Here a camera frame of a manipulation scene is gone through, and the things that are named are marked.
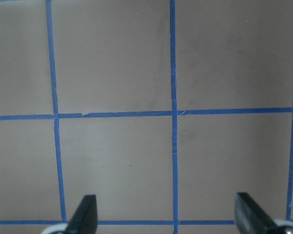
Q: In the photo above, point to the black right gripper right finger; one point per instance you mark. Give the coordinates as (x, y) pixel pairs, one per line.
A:
(250, 218)

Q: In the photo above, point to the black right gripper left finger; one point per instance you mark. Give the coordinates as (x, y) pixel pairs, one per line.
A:
(85, 218)

